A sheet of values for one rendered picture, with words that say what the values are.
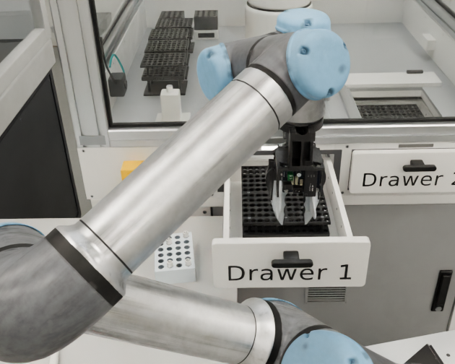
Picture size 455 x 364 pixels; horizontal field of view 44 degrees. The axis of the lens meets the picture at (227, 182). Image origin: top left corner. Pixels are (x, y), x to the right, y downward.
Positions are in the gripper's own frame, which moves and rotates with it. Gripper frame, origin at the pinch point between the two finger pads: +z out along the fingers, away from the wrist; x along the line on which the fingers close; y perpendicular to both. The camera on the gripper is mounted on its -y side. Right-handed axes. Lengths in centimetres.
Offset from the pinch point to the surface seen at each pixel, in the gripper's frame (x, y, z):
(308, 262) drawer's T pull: 2.8, 2.3, 8.8
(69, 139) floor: -111, -216, 100
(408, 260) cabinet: 35, -36, 42
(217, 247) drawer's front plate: -13.6, -1.2, 7.9
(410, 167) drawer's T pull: 29.2, -29.6, 9.1
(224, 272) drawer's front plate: -12.4, -1.2, 14.1
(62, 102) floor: -129, -269, 100
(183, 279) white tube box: -21.3, -9.1, 22.8
